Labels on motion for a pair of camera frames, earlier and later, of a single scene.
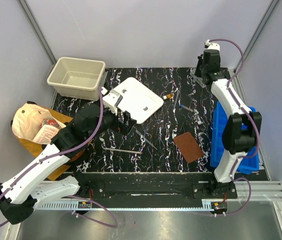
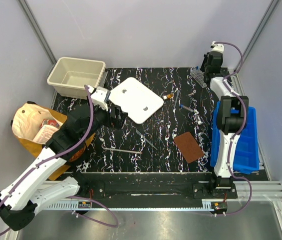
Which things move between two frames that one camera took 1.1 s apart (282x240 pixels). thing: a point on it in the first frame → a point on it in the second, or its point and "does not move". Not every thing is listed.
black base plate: x=154 y=186 does not move
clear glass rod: x=176 y=98 does not move
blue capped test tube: x=186 y=108 does not move
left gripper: x=125 y=127 → x=117 y=122
